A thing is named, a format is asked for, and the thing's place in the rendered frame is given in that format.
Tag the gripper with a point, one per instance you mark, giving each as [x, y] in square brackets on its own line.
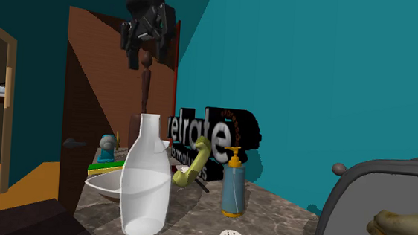
[145, 0]

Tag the blue figure with grey head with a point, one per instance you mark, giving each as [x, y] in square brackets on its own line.
[107, 147]

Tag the black box with pale lettering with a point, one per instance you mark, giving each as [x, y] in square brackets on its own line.
[226, 132]

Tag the yellow-green telephone handset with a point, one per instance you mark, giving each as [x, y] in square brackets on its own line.
[198, 162]

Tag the green and yellow sponge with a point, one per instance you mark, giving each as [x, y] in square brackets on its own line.
[104, 168]

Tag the white glass bottle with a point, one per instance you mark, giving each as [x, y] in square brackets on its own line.
[146, 186]

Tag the white bowl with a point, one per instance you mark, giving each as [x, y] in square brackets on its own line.
[105, 185]

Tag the thin black stick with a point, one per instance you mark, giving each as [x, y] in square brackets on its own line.
[202, 185]

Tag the blue pump bottle, yellow top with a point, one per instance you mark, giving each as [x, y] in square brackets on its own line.
[233, 187]

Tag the grey toaster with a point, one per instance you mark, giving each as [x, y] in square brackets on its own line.
[357, 191]

